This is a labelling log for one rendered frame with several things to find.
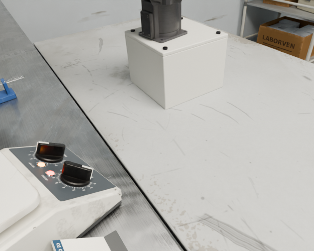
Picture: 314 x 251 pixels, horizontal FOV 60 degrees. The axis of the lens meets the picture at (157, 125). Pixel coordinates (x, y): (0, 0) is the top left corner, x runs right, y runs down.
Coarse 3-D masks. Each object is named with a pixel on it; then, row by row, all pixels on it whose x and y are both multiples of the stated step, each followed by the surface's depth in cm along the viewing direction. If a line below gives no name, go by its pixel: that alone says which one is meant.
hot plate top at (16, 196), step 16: (0, 160) 28; (0, 176) 26; (16, 176) 26; (0, 192) 24; (16, 192) 24; (32, 192) 24; (0, 208) 23; (16, 208) 23; (32, 208) 23; (0, 224) 22
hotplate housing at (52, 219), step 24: (24, 168) 29; (48, 192) 27; (96, 192) 29; (120, 192) 32; (24, 216) 24; (48, 216) 25; (72, 216) 27; (96, 216) 30; (0, 240) 23; (24, 240) 23; (48, 240) 26
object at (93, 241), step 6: (84, 240) 27; (90, 240) 28; (96, 240) 28; (66, 246) 26; (72, 246) 26; (78, 246) 26; (84, 246) 27; (90, 246) 27; (96, 246) 28; (102, 246) 28
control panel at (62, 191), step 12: (24, 156) 32; (72, 156) 35; (36, 168) 30; (48, 168) 31; (60, 168) 32; (48, 180) 29; (60, 180) 29; (96, 180) 31; (108, 180) 32; (60, 192) 27; (72, 192) 28; (84, 192) 28
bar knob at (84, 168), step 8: (64, 168) 30; (72, 168) 30; (80, 168) 29; (88, 168) 30; (64, 176) 29; (72, 176) 30; (80, 176) 30; (88, 176) 30; (72, 184) 29; (80, 184) 29
